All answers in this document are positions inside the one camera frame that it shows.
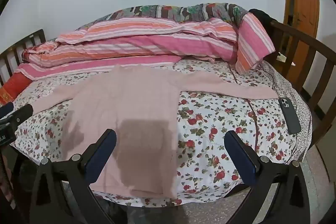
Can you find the red pillow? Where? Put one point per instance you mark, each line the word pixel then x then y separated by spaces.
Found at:
pixel 15 85

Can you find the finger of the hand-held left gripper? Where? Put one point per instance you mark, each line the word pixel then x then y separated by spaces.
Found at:
pixel 22 113
pixel 6 109

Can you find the pink orange striped quilt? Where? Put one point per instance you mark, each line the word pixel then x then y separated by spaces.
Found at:
pixel 157 43

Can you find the pink knit sweater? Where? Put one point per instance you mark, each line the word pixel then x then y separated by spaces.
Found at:
pixel 126 98

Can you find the dark floral patchwork quilt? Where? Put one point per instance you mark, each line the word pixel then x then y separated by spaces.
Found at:
pixel 183 11

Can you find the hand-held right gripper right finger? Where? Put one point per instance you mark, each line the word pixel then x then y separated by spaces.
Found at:
pixel 240 158

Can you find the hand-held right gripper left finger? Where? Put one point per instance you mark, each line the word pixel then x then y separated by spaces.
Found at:
pixel 101 158

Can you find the small white object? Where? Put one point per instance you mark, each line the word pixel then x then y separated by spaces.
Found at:
pixel 282 57

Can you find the white red floral bed sheet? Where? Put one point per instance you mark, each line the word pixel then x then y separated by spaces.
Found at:
pixel 223 134

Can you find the black garment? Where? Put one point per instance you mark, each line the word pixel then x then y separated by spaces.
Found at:
pixel 262 15

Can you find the dark wooden headboard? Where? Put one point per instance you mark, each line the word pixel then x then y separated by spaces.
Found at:
pixel 39 35

